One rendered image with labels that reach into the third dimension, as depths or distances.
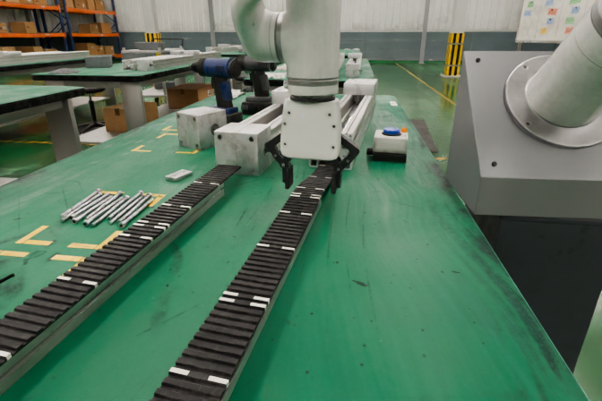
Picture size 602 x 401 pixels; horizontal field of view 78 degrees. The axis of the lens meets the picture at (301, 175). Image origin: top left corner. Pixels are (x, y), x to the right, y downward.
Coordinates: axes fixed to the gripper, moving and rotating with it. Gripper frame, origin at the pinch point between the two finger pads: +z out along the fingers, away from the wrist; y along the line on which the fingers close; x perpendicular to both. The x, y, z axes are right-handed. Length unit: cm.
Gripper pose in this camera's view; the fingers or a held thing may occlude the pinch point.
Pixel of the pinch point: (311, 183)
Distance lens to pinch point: 67.4
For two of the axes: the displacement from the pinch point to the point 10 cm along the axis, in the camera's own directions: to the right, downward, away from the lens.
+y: 9.7, 0.9, -2.3
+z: 0.0, 9.4, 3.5
